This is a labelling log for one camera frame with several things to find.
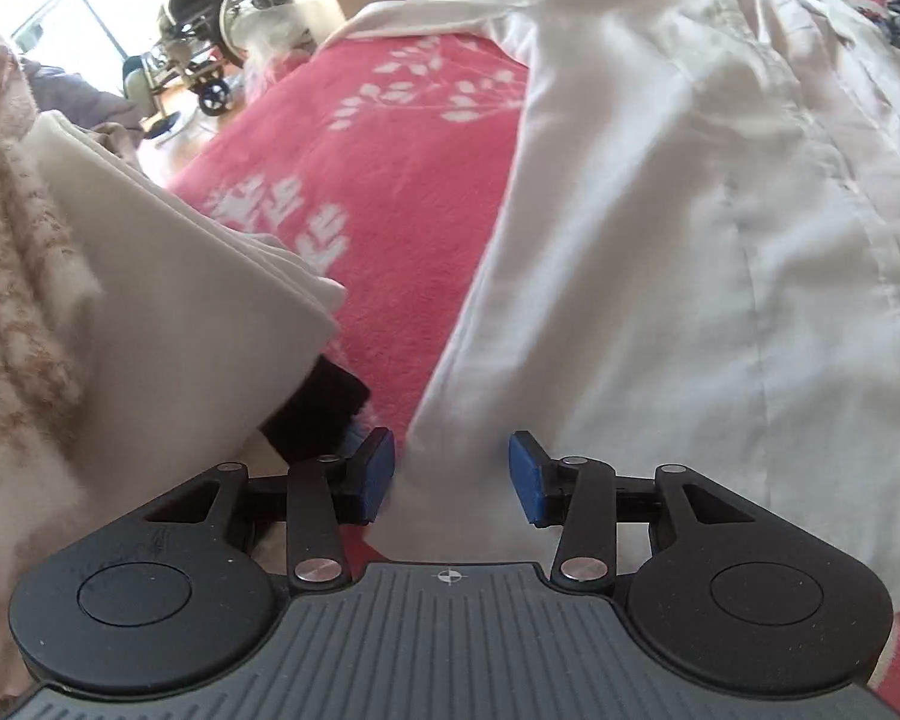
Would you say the white button shirt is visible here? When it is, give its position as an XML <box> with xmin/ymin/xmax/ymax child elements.
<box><xmin>346</xmin><ymin>0</ymin><xmax>900</xmax><ymax>606</ymax></box>

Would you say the pile of folded clothes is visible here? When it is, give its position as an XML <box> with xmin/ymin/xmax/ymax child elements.
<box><xmin>0</xmin><ymin>39</ymin><xmax>344</xmax><ymax>700</ymax></box>

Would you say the red floral bed blanket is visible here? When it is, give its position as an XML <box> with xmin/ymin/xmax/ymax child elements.
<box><xmin>173</xmin><ymin>0</ymin><xmax>900</xmax><ymax>711</ymax></box>

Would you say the seated person grey jacket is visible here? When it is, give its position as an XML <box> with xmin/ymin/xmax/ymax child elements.
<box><xmin>20</xmin><ymin>59</ymin><xmax>144</xmax><ymax>137</ymax></box>

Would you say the black wheelchair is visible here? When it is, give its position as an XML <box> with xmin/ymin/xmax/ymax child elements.
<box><xmin>123</xmin><ymin>0</ymin><xmax>289</xmax><ymax>140</ymax></box>

